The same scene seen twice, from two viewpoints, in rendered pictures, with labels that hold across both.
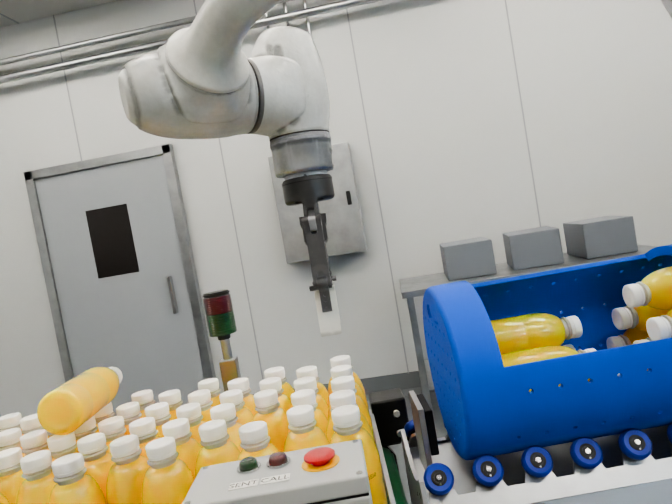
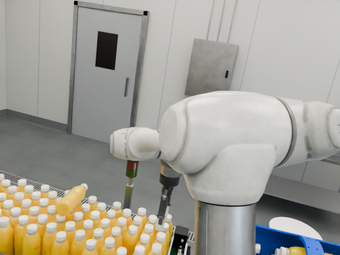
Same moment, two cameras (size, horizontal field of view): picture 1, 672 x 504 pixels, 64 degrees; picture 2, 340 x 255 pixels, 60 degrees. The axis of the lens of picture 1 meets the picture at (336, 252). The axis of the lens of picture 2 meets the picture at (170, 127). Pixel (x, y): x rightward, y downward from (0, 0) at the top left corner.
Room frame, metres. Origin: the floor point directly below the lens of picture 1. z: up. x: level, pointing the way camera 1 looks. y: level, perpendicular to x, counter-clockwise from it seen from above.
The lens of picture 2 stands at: (-0.20, -0.09, 1.93)
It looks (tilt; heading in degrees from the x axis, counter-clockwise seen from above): 17 degrees down; 8
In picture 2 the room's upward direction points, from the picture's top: 9 degrees clockwise
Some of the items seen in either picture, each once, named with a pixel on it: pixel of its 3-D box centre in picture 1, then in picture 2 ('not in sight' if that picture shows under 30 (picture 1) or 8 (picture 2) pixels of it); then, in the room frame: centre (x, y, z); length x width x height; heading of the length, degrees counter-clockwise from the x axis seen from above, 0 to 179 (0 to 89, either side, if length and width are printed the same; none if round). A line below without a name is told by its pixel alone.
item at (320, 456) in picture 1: (319, 457); not in sight; (0.60, 0.06, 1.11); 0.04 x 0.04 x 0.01
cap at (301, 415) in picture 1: (301, 418); (139, 251); (0.76, 0.09, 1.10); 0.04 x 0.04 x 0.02
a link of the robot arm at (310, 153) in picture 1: (303, 158); (171, 167); (0.81, 0.02, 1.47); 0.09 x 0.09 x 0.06
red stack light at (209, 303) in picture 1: (218, 304); (132, 164); (1.25, 0.29, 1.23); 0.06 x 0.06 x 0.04
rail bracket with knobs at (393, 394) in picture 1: (389, 420); (179, 239); (1.09, -0.05, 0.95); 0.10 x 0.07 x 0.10; 0
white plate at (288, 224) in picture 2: not in sight; (295, 232); (1.27, -0.64, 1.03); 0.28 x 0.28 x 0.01
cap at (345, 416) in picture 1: (346, 419); not in sight; (0.73, 0.03, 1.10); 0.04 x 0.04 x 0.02
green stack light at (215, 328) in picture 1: (221, 323); (131, 171); (1.25, 0.29, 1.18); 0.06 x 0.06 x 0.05
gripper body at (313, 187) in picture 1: (311, 207); (168, 184); (0.81, 0.02, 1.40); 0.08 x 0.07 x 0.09; 0
